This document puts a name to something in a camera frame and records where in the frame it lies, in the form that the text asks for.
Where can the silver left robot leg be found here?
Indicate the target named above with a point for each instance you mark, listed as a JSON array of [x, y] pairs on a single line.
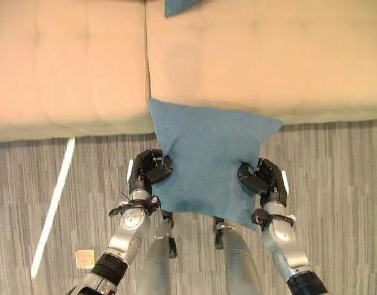
[[157, 258]]

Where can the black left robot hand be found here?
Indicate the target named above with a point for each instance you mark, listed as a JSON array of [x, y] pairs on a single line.
[[151, 172]]

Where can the silver right robot leg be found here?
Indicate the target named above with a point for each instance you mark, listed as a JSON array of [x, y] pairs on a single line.
[[237, 258]]

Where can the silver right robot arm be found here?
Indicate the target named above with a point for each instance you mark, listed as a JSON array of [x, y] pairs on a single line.
[[283, 242]]

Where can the silver robot leg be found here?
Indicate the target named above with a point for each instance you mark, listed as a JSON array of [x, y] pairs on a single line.
[[237, 258], [157, 258]]

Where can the blue square cushion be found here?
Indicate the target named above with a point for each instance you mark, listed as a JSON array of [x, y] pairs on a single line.
[[179, 6], [207, 166]]

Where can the beige tufted sofa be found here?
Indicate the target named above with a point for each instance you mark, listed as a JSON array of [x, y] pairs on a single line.
[[84, 67]]

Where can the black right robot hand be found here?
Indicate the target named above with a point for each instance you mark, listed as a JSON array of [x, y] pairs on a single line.
[[265, 179]]

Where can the brass floor outlet plate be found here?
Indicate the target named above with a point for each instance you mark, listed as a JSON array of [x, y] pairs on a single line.
[[85, 258]]

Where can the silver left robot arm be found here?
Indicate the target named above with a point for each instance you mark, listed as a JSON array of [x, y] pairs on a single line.
[[127, 233]]

